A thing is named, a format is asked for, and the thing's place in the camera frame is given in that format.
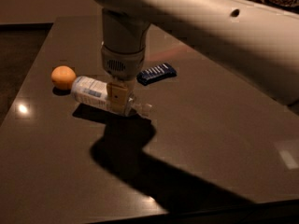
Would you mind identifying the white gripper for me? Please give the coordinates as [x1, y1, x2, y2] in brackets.
[101, 45, 145, 114]

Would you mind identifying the blue label plastic bottle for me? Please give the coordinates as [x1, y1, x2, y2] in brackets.
[71, 77, 152, 117]

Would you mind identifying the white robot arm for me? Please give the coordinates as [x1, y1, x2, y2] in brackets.
[94, 0, 299, 113]

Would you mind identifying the dark blue snack packet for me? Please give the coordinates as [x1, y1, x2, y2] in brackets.
[136, 63, 177, 86]

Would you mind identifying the orange fruit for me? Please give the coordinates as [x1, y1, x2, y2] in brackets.
[51, 65, 77, 91]

